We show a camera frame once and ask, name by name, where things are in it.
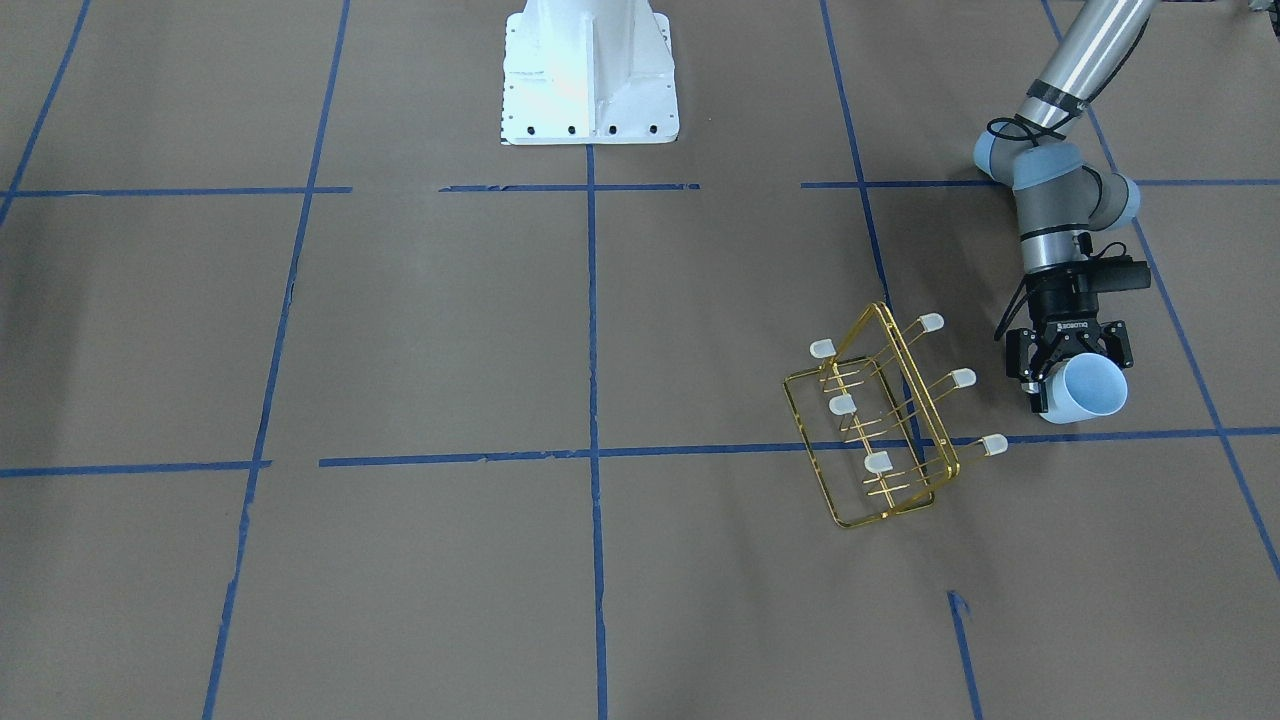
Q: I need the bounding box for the gold wire cup holder rack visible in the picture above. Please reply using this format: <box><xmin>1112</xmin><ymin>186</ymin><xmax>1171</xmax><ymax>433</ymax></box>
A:
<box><xmin>782</xmin><ymin>302</ymin><xmax>1011</xmax><ymax>530</ymax></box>

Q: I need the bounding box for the light blue plastic cup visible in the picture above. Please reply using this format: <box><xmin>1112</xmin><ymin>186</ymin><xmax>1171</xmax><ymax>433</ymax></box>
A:
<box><xmin>1036</xmin><ymin>354</ymin><xmax>1129</xmax><ymax>424</ymax></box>

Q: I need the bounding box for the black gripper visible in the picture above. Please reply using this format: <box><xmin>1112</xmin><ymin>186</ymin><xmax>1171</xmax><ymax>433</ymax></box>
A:
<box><xmin>1005</xmin><ymin>265</ymin><xmax>1134</xmax><ymax>414</ymax></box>

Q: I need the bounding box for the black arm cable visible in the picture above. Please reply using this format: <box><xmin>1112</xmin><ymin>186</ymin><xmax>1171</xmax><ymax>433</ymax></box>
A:
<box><xmin>987</xmin><ymin>118</ymin><xmax>1066</xmax><ymax>342</ymax></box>

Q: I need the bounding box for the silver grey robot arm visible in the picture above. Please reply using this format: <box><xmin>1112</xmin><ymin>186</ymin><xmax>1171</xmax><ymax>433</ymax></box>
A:
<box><xmin>973</xmin><ymin>1</ymin><xmax>1155</xmax><ymax>425</ymax></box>

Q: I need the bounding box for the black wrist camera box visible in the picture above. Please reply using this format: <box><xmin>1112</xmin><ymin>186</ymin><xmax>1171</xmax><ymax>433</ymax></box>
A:
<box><xmin>1075</xmin><ymin>256</ymin><xmax>1152</xmax><ymax>293</ymax></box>

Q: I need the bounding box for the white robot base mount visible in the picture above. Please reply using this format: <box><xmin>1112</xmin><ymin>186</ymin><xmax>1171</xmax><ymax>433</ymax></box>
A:
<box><xmin>500</xmin><ymin>1</ymin><xmax>680</xmax><ymax>146</ymax></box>

